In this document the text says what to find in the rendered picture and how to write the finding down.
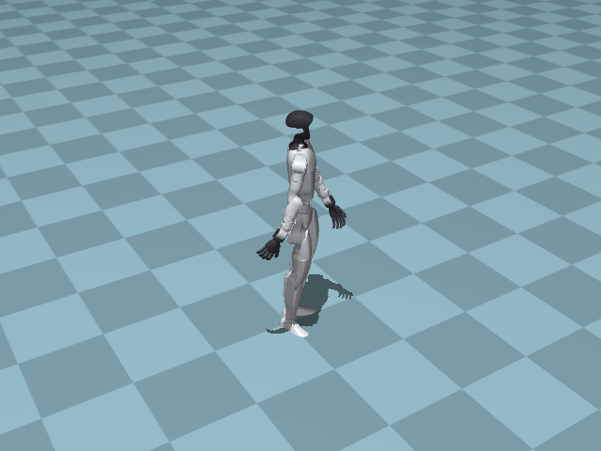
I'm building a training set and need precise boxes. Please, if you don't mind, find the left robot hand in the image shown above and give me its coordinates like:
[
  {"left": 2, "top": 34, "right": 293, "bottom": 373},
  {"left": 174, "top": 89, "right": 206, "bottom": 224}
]
[{"left": 325, "top": 194, "right": 347, "bottom": 229}]

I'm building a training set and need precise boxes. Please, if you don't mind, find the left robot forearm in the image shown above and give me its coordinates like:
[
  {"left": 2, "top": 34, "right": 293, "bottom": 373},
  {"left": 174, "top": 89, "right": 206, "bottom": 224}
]
[{"left": 315, "top": 173, "right": 331, "bottom": 205}]

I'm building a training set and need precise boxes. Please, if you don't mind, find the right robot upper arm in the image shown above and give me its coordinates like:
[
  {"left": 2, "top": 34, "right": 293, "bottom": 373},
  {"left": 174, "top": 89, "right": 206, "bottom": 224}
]
[{"left": 287, "top": 155, "right": 308, "bottom": 205}]

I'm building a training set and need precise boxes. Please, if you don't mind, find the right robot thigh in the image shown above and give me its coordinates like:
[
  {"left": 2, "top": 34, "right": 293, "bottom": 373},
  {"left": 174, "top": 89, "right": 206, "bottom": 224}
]
[{"left": 286, "top": 221, "right": 312, "bottom": 288}]

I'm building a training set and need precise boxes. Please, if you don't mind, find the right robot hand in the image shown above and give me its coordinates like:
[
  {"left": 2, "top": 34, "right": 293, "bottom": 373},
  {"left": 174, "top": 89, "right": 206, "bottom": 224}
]
[{"left": 256, "top": 228, "right": 284, "bottom": 260}]

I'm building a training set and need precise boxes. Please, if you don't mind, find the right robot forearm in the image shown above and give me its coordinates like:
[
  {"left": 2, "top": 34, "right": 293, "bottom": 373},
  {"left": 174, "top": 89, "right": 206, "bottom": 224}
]
[{"left": 276, "top": 198, "right": 301, "bottom": 240}]

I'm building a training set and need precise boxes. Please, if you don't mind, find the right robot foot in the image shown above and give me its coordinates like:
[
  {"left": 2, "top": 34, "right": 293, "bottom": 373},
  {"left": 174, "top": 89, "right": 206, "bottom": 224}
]
[{"left": 279, "top": 317, "right": 309, "bottom": 337}]

